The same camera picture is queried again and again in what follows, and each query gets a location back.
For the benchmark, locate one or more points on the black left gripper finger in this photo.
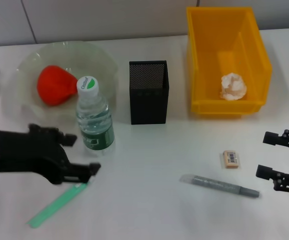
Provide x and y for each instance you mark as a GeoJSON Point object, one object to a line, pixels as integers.
{"type": "Point", "coordinates": [82, 171]}
{"type": "Point", "coordinates": [62, 137]}

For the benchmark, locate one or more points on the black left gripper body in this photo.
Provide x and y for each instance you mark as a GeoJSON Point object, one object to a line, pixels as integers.
{"type": "Point", "coordinates": [29, 155]}

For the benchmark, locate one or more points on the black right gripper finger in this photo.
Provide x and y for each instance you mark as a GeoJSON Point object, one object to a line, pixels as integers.
{"type": "Point", "coordinates": [282, 178]}
{"type": "Point", "coordinates": [284, 138]}

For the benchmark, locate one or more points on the clear green-label water bottle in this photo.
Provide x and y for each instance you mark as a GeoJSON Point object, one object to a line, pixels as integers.
{"type": "Point", "coordinates": [94, 120]}

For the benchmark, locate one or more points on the red-orange fruit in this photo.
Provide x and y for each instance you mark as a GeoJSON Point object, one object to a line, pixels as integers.
{"type": "Point", "coordinates": [54, 85]}

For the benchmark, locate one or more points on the beige eraser with barcode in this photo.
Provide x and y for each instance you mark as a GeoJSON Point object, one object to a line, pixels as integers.
{"type": "Point", "coordinates": [231, 159]}

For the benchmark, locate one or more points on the white paper ball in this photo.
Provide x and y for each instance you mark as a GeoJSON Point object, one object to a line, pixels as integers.
{"type": "Point", "coordinates": [233, 86]}

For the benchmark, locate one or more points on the grey marker pen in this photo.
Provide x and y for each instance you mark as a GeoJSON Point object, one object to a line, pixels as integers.
{"type": "Point", "coordinates": [217, 185]}

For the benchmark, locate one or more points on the pale green glass fruit plate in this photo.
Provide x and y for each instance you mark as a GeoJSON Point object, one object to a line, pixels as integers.
{"type": "Point", "coordinates": [94, 65]}

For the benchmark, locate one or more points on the black mesh pen holder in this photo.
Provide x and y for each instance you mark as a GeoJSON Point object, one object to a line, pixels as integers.
{"type": "Point", "coordinates": [148, 105]}

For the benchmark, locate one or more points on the yellow plastic bin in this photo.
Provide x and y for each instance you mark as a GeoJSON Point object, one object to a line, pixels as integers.
{"type": "Point", "coordinates": [209, 75]}

